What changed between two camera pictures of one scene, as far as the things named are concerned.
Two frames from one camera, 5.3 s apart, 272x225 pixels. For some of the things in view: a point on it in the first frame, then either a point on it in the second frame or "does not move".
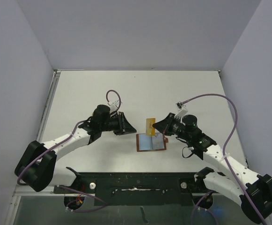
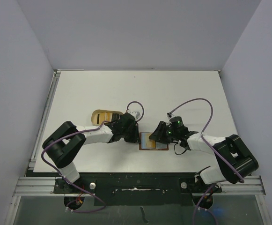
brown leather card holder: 145,142 does not move
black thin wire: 190,155 → 179,154
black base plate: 138,189 does not move
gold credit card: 150,131 → 146,142
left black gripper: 123,125 → 135,138
